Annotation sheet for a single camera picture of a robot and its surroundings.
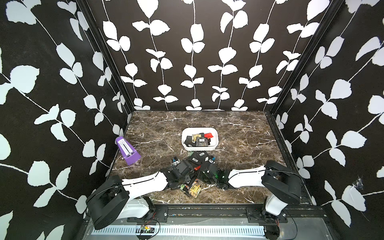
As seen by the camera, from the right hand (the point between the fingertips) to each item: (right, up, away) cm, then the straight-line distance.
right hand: (191, 172), depth 85 cm
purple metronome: (-37, +9, +4) cm, 39 cm away
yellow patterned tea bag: (+2, -8, -4) cm, 9 cm away
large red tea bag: (+11, +20, +18) cm, 29 cm away
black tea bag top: (+4, +7, +8) cm, 12 cm away
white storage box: (+15, +17, +16) cm, 28 cm away
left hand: (-1, -2, +1) cm, 2 cm away
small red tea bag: (+3, +8, -18) cm, 20 cm away
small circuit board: (-21, -23, -14) cm, 34 cm away
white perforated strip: (+10, -23, -15) cm, 29 cm away
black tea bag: (-2, +16, +17) cm, 23 cm away
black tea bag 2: (+6, +16, +14) cm, 22 cm away
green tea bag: (-5, -7, -2) cm, 9 cm away
